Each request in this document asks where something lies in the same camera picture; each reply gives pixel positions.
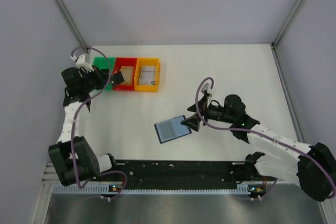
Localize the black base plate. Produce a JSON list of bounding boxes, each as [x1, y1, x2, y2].
[[89, 159, 275, 189]]

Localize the blue card holder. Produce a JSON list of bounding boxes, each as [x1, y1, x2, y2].
[[154, 115, 192, 144]]

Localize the right aluminium frame post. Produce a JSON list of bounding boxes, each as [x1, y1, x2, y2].
[[271, 0, 306, 48]]

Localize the left aluminium frame post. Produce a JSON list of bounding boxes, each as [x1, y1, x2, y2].
[[54, 0, 87, 47]]

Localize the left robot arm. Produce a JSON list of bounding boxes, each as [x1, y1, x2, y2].
[[48, 67, 117, 188]]

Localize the silver cards stack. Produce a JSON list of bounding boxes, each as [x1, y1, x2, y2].
[[139, 66, 156, 86]]

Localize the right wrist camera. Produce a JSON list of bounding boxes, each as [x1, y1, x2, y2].
[[201, 83, 214, 96]]

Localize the green plastic bin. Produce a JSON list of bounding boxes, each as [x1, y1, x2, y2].
[[92, 57, 116, 90]]

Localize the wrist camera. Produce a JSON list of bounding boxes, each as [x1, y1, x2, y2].
[[201, 83, 214, 96], [70, 52, 94, 72]]

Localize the aluminium front rail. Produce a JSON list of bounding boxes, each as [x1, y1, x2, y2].
[[42, 163, 60, 183]]

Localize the grey cable duct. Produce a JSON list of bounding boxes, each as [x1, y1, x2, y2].
[[53, 183, 266, 195]]

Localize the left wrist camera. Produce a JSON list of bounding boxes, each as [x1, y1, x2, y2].
[[70, 52, 94, 72]]

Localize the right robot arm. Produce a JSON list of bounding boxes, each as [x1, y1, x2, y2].
[[181, 93, 335, 201]]

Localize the aluminium frame post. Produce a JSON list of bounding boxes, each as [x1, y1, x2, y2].
[[54, 0, 87, 47], [271, 0, 306, 48]]

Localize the beige cards stack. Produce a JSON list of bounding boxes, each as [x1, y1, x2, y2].
[[120, 66, 134, 86]]

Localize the yellow plastic bin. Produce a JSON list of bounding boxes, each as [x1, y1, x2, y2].
[[134, 58, 160, 92]]

